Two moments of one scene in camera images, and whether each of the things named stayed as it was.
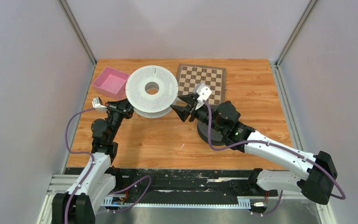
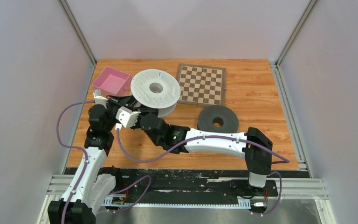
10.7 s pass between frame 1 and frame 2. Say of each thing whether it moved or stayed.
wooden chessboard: stayed
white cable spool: moved
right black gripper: moved
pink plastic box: stayed
